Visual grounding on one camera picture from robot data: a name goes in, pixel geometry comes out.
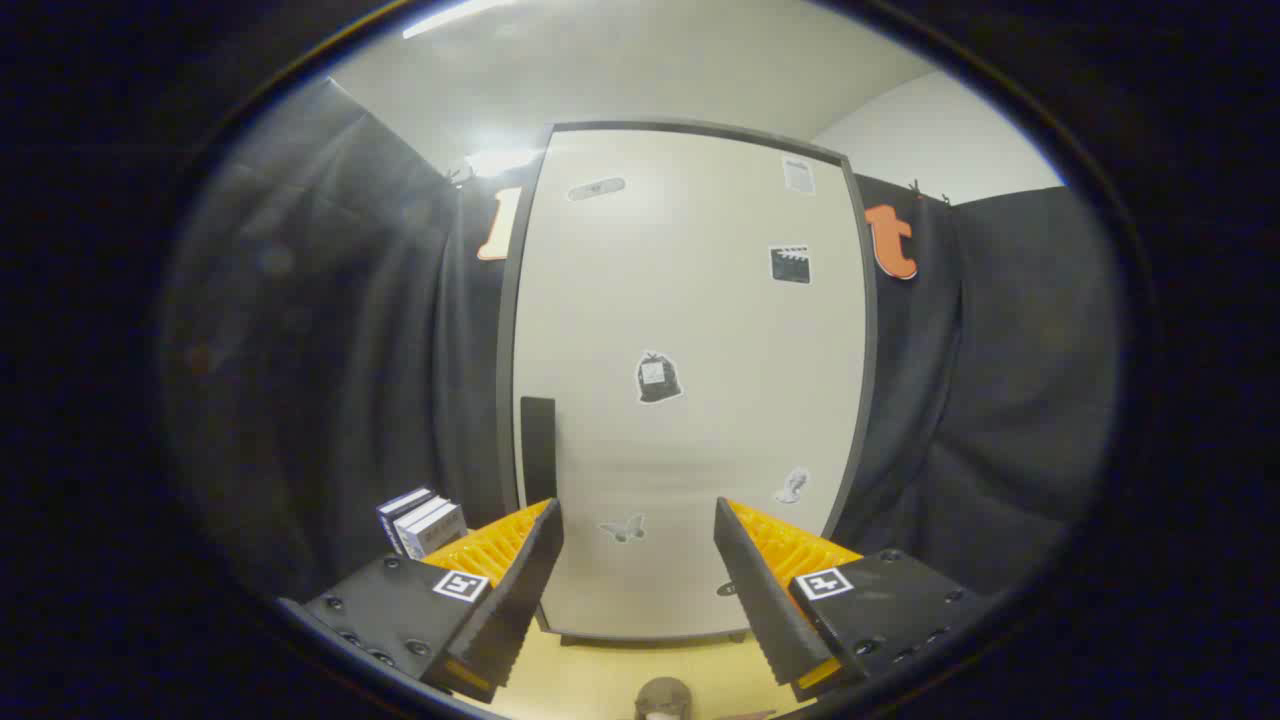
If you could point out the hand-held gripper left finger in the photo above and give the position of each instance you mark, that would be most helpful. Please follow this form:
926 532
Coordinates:
530 570

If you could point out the white shoe cabinet door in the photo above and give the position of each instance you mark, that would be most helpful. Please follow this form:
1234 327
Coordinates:
690 320

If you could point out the brown fuzzy shoe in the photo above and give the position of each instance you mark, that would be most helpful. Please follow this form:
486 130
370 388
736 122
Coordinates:
663 693

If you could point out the white portrait cover book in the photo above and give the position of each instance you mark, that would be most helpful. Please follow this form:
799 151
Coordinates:
435 525

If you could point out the grey shoe cabinet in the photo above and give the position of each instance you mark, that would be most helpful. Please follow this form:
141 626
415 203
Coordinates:
505 350

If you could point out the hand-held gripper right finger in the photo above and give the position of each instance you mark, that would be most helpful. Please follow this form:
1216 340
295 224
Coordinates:
750 580

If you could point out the black backdrop cloth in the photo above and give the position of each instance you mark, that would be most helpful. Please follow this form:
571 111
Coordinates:
330 350

